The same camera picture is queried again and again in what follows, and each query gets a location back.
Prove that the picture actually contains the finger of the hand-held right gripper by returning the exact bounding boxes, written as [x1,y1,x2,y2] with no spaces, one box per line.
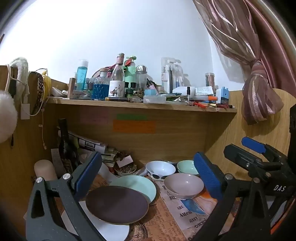
[242,137,278,160]
[224,144,269,173]

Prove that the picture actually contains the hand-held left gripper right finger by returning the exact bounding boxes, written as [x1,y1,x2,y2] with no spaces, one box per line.
[192,152,270,241]

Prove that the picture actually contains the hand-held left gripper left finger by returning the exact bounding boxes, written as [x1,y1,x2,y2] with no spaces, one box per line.
[25,152,107,241]

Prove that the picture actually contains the mint green bowl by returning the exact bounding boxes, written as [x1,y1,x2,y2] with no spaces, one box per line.
[177,160,199,175]

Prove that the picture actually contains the lilac bowl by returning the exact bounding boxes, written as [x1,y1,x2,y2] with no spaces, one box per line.
[164,173,204,200]

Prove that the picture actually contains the dark brown plate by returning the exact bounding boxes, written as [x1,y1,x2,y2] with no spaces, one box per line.
[85,185,149,225]

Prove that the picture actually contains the white bowl with black spots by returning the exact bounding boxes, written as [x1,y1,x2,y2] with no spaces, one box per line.
[146,161,176,181]

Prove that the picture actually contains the mint green plate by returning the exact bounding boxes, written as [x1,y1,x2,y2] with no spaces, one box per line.
[109,175,158,205]

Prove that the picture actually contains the pile of folded newspapers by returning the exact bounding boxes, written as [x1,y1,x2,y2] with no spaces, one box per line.
[67,131,116,167]

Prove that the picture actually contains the small bowl of glass marbles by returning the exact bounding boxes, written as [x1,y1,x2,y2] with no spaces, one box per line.
[115,163,137,176]

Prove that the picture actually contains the small cardboard box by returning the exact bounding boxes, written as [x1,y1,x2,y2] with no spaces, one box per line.
[116,155,134,168]

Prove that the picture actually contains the dark wine bottle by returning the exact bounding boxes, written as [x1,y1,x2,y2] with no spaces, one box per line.
[58,118,78,174]

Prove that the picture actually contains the cream mug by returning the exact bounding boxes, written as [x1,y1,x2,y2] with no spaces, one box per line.
[34,160,58,181]

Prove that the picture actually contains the blue plastic box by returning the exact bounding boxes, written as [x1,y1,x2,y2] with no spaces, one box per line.
[220,87,230,105]

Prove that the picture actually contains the pink sticky note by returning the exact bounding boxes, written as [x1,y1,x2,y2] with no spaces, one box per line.
[80,112,109,123]

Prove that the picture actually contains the white plate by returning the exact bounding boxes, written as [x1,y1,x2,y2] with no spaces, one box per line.
[61,200,130,241]

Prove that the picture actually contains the newspaper print table paper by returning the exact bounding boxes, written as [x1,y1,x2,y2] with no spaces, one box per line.
[88,171,234,241]

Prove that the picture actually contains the orange sticky note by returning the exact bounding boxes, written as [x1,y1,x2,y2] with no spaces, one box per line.
[113,120,156,133]

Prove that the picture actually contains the green sticky note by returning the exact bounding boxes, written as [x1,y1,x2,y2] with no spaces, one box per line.
[117,114,148,121]

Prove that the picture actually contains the white carton box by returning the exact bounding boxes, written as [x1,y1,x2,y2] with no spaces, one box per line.
[195,86,217,95]

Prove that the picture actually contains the tube of coloured pencils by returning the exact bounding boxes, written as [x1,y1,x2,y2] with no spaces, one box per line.
[205,72,215,88]

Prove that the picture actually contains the wooden shelf board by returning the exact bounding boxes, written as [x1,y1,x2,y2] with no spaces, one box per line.
[45,96,238,114]

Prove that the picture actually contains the glass decanter blue liquid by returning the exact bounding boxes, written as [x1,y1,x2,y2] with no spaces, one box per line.
[92,68,111,100]

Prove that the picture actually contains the brown cardboard tube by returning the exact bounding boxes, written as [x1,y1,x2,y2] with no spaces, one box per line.
[68,78,76,98]

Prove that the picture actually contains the clear plastic box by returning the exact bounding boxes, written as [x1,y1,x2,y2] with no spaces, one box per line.
[143,95,167,104]

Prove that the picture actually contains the clear glass bottle illustrated label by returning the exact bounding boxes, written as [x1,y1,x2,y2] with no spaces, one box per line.
[108,53,126,98]

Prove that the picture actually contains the yellow cloth band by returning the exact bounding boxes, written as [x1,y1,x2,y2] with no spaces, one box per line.
[42,74,52,97]

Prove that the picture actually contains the braided brown headband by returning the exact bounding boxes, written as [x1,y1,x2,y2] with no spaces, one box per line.
[29,70,48,116]

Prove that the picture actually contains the blue liquid bottle clear cap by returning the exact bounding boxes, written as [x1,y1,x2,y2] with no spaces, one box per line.
[76,59,90,91]

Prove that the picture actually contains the white fluffy pompom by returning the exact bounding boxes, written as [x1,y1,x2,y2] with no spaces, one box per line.
[0,90,18,143]

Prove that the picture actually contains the toothbrush blister pack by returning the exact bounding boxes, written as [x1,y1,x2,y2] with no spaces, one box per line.
[161,57,184,90]

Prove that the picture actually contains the clear bottle silver cap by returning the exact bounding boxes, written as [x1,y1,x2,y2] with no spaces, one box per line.
[135,65,148,90]

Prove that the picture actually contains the green pump bottle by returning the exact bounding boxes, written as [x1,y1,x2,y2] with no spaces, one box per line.
[124,56,137,83]

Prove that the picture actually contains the striped mauve curtain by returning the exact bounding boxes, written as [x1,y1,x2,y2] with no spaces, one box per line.
[192,0,296,126]

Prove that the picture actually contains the white fluffy headband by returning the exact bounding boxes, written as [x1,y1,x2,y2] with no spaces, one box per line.
[9,57,30,98]

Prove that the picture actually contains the white charger cable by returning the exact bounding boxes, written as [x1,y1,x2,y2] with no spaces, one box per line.
[6,64,48,149]

